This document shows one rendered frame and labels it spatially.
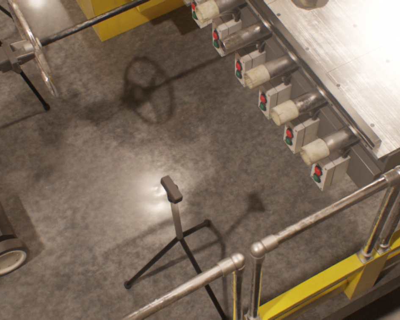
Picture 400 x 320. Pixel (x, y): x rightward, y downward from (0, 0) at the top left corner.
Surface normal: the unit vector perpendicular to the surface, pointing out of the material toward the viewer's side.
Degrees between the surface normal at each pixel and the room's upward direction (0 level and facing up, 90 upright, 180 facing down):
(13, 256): 90
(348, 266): 0
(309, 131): 90
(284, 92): 90
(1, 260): 90
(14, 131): 0
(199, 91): 0
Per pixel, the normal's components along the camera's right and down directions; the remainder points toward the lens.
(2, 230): 0.57, -0.69
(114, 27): 0.47, 0.74
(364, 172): -0.88, 0.44
